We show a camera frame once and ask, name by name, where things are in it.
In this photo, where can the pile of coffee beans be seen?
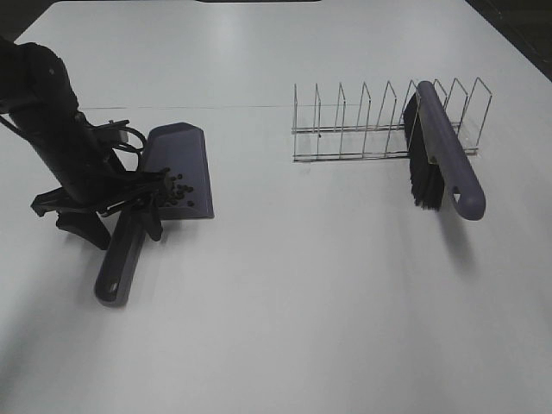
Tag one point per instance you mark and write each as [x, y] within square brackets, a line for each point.
[177, 192]

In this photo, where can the chrome wire dish rack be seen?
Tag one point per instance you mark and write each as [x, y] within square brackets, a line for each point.
[370, 125]

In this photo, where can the purple plastic dustpan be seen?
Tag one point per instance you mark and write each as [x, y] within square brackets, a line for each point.
[179, 150]

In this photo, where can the purple hand brush black bristles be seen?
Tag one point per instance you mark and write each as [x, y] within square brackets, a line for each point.
[438, 164]

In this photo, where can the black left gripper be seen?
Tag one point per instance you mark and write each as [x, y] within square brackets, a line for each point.
[86, 190]

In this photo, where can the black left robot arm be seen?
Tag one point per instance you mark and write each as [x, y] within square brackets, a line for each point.
[99, 167]

